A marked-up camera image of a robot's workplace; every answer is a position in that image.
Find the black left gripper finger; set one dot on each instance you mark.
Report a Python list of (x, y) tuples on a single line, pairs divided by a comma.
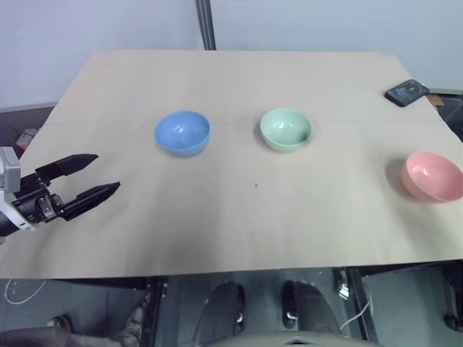
[(90, 197), (68, 165)]

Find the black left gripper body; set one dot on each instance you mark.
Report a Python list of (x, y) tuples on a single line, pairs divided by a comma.
[(34, 202)]

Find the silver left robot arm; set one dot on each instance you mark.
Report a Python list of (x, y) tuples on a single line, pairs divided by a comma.
[(5, 226)]

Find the red and grey object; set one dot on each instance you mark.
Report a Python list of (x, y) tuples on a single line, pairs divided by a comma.
[(24, 138)]

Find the blue bowl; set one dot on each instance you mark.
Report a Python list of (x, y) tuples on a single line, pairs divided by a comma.
[(182, 133)]

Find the dark rounded robot foot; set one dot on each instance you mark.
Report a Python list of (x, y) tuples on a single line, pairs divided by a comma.
[(309, 307), (222, 311)]

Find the green bowl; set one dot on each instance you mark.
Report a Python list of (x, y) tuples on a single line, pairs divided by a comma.
[(286, 129)]

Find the black smartphone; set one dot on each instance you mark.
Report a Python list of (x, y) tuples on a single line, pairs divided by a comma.
[(407, 92)]

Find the pink bowl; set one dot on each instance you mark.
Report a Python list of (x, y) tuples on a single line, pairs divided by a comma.
[(430, 175)]

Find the brown cardboard piece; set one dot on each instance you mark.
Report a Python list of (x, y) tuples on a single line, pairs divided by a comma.
[(436, 100)]

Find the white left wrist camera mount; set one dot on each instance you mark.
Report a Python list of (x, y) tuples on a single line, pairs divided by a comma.
[(10, 188)]

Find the black table frame leg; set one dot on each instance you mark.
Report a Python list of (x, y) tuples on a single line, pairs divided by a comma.
[(358, 307), (153, 307)]

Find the grey metal post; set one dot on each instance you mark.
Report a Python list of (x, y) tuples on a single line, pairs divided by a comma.
[(206, 24)]

